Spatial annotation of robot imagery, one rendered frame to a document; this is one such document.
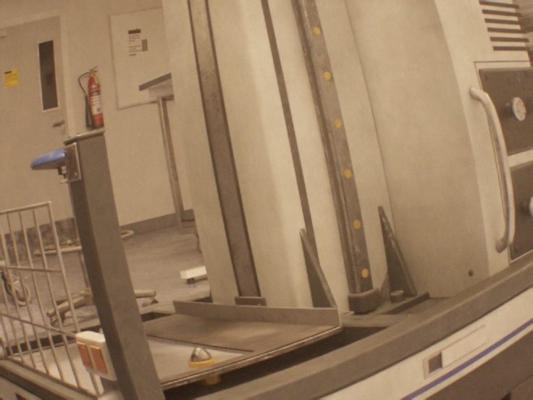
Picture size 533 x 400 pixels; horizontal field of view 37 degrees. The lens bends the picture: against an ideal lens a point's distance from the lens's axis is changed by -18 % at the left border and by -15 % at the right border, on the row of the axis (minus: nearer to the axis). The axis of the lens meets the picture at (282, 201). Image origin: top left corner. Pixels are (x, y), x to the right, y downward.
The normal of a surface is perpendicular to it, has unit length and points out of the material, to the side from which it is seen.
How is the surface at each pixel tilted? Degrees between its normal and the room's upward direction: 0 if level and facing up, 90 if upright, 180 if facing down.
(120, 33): 90
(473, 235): 90
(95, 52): 90
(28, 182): 90
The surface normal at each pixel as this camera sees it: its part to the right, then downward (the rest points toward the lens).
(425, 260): -0.75, 0.18
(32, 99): 0.59, -0.06
